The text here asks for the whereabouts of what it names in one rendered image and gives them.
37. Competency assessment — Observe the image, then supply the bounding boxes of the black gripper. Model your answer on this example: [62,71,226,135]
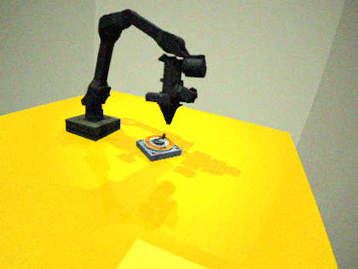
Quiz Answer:
[145,75,189,125]

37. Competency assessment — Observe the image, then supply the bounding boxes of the round orange and white plate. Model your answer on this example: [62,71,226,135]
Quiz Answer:
[144,133,173,152]

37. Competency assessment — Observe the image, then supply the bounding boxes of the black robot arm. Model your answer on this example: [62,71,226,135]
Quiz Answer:
[81,9,206,122]

